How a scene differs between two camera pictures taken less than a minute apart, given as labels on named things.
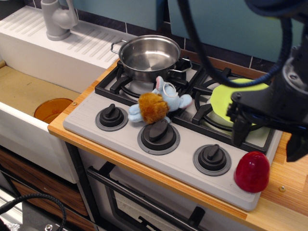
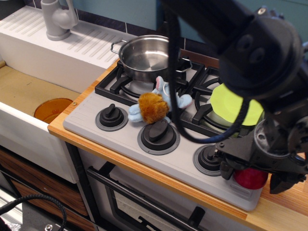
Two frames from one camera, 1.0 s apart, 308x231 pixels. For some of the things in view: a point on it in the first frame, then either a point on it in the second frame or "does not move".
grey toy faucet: x=58 y=21 does not move
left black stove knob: x=111 y=118 does not move
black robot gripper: x=277 y=104 -> x=272 y=147
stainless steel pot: x=145 y=57 does not move
